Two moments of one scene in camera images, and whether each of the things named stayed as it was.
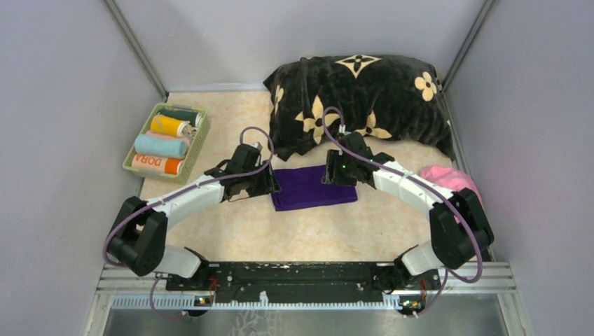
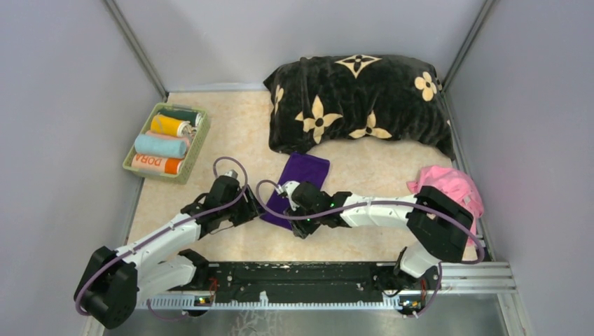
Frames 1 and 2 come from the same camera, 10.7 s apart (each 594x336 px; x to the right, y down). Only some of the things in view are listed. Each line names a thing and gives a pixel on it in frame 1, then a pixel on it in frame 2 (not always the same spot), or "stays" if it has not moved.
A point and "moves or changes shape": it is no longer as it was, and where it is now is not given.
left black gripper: [268, 184] to [251, 208]
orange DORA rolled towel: [162, 164] stays
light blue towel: [160, 146] stays
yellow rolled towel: [169, 125] stays
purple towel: [302, 187] moves or changes shape
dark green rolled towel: [185, 115] stays
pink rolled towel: [149, 134] stays
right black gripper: [331, 174] to [300, 229]
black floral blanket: [311, 98] stays
